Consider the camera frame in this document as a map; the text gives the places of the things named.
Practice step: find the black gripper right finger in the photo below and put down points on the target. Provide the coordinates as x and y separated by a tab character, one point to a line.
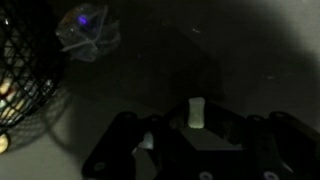
283	143

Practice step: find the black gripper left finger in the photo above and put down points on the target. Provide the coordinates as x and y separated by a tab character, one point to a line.
110	150

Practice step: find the small yellow candy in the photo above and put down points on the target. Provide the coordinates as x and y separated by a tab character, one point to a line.
3	143

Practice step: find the pale wrapped candy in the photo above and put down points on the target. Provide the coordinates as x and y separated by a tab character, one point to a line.
8	110
4	88

